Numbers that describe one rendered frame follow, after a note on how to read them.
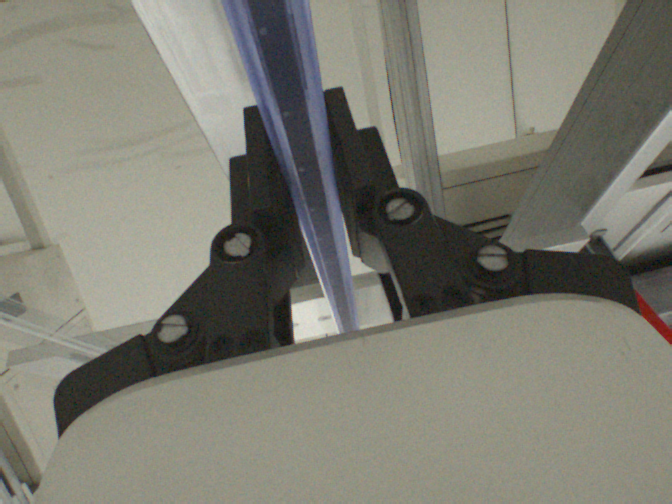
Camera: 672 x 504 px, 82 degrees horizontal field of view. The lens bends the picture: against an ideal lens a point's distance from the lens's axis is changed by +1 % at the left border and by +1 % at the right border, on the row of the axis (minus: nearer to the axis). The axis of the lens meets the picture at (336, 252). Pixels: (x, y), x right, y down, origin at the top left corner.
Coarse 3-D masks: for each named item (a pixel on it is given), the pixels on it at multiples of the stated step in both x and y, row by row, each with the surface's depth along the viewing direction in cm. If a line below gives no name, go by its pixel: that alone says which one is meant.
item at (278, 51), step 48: (240, 0) 6; (288, 0) 6; (240, 48) 7; (288, 48) 7; (288, 96) 8; (288, 144) 9; (288, 192) 11; (336, 192) 11; (336, 240) 13; (336, 288) 17
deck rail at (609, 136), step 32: (640, 0) 21; (640, 32) 21; (608, 64) 24; (640, 64) 22; (576, 96) 27; (608, 96) 24; (640, 96) 22; (576, 128) 27; (608, 128) 25; (640, 128) 23; (544, 160) 31; (576, 160) 28; (608, 160) 25; (640, 160) 24; (544, 192) 32; (576, 192) 29; (608, 192) 26; (512, 224) 38; (544, 224) 33; (576, 224) 30
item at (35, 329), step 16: (0, 304) 15; (16, 304) 16; (0, 320) 15; (16, 320) 15; (32, 320) 16; (48, 320) 17; (64, 320) 18; (0, 336) 16; (16, 336) 16; (32, 336) 16; (48, 336) 17; (64, 336) 18; (80, 336) 19; (96, 336) 20; (48, 352) 18; (64, 352) 19; (80, 352) 19; (96, 352) 20
